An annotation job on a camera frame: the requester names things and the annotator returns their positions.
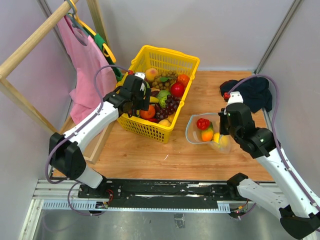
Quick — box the banana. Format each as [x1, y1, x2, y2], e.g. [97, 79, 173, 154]
[149, 96, 159, 104]

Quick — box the mango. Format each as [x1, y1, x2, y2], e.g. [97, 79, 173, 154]
[201, 122, 215, 142]

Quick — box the red orange fruit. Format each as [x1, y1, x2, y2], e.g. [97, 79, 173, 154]
[196, 118, 211, 131]

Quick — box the clear zip top bag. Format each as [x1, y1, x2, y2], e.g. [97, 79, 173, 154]
[185, 113, 231, 153]

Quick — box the yellow peach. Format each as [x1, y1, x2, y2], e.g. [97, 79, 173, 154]
[158, 119, 171, 127]

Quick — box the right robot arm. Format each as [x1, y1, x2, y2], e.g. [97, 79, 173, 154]
[218, 102, 320, 240]

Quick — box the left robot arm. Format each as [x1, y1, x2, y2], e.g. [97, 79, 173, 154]
[46, 72, 151, 198]

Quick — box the green custard apple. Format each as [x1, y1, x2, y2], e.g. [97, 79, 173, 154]
[156, 90, 171, 108]

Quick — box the green grapes bunch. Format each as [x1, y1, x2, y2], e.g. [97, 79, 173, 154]
[151, 71, 178, 90]

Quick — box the dark navy cloth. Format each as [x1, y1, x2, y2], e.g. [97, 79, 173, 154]
[235, 77, 273, 113]

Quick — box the purple grapes bunch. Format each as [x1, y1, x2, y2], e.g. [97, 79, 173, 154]
[154, 94, 180, 123]

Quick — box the red apple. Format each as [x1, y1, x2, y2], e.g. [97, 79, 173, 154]
[170, 82, 185, 98]

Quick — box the orange persimmon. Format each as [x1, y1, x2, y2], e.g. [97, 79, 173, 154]
[177, 74, 190, 88]

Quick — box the yellow hanger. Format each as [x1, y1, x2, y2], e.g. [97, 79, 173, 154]
[66, 0, 117, 63]

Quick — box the yellow plastic basket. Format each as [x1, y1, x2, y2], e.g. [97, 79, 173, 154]
[117, 45, 200, 144]

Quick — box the pink shirt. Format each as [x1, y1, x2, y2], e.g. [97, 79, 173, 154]
[57, 16, 108, 125]

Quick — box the green garment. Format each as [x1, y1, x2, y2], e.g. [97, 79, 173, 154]
[83, 26, 124, 82]

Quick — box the grey hanger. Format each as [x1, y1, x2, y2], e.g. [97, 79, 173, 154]
[65, 13, 89, 46]

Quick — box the wooden clothes rack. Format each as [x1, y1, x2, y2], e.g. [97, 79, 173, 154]
[0, 0, 112, 164]

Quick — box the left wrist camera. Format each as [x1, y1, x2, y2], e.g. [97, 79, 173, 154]
[128, 71, 150, 98]

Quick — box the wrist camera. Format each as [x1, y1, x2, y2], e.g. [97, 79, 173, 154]
[128, 71, 150, 98]
[223, 91, 244, 105]

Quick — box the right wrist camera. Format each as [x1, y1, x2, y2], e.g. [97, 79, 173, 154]
[223, 91, 244, 105]

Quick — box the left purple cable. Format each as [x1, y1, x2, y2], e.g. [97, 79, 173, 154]
[44, 64, 131, 216]

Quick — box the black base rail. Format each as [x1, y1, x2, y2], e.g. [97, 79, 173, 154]
[78, 179, 246, 210]

